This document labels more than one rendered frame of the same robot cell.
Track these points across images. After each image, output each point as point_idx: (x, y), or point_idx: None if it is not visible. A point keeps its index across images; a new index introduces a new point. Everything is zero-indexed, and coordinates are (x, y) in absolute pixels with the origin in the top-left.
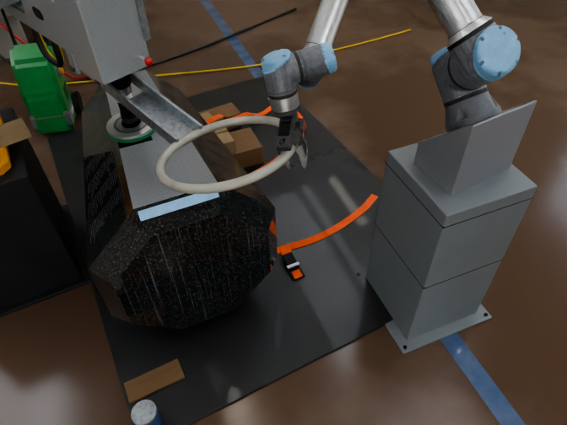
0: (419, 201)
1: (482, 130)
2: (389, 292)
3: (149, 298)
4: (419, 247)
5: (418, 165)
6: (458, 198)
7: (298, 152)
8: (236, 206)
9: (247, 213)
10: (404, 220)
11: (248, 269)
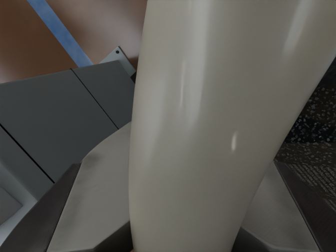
0: (14, 138)
1: None
2: (128, 92)
3: None
4: (54, 97)
5: (12, 201)
6: None
7: (124, 188)
8: (335, 112)
9: (302, 110)
10: (72, 131)
11: None
